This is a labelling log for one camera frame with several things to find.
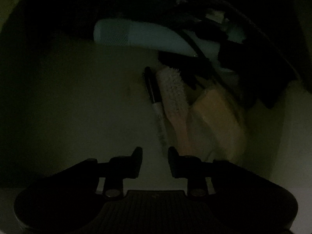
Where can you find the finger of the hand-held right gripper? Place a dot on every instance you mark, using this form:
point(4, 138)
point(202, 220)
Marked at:
point(180, 65)

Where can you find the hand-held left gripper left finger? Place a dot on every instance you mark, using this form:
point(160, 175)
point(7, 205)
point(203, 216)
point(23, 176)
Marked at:
point(137, 162)

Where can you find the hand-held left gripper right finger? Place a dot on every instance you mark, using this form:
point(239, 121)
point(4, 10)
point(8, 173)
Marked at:
point(173, 162)

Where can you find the white bristle wooden brush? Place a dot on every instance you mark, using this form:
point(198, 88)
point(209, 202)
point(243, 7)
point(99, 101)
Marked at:
point(173, 95)

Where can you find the black marker pen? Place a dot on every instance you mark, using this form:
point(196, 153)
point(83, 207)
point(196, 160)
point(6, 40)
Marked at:
point(153, 95)

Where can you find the white drawer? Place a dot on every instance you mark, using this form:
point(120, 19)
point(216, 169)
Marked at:
point(80, 107)

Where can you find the pale teal rolled cloth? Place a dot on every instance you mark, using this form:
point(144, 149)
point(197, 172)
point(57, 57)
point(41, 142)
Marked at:
point(146, 35)

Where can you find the tan sponge block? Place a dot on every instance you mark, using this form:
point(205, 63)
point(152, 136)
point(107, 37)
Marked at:
point(219, 117)

